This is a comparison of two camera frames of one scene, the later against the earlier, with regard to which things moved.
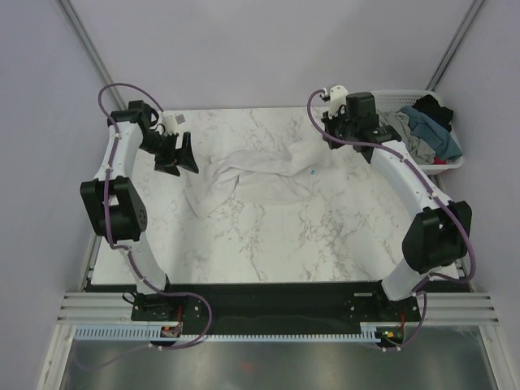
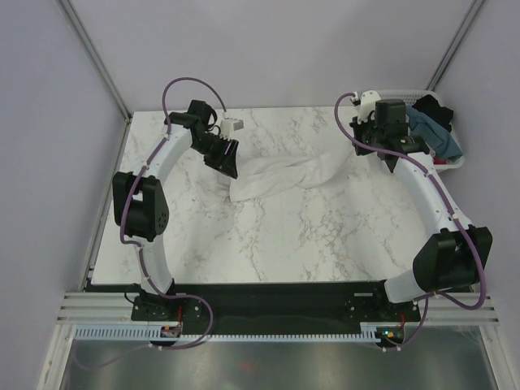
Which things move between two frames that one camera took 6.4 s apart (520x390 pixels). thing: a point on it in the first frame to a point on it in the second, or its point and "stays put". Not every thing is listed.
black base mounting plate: (273, 304) stays put
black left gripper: (183, 157) to (228, 166)
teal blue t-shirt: (438, 136) stays put
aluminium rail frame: (435, 307) stays put
